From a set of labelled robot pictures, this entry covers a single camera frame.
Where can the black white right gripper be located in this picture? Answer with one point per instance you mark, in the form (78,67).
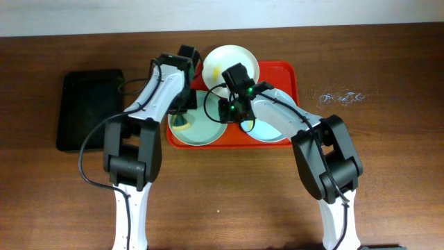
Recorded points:
(228,113)

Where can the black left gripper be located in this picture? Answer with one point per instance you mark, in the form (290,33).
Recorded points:
(185,104)

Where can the yellow green sponge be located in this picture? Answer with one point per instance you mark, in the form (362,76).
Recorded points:
(180,123)

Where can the pale green plate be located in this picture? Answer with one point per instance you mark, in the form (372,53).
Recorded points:
(201,130)

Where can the cream white plate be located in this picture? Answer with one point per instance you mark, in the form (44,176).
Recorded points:
(224,57)

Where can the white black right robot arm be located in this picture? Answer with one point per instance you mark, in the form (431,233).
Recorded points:
(327,160)

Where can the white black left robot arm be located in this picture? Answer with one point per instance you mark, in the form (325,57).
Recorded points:
(132,149)

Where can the black plastic tray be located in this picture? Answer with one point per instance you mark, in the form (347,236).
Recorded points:
(88,97)

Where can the light blue plate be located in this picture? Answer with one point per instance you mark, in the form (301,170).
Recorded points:
(260,130)

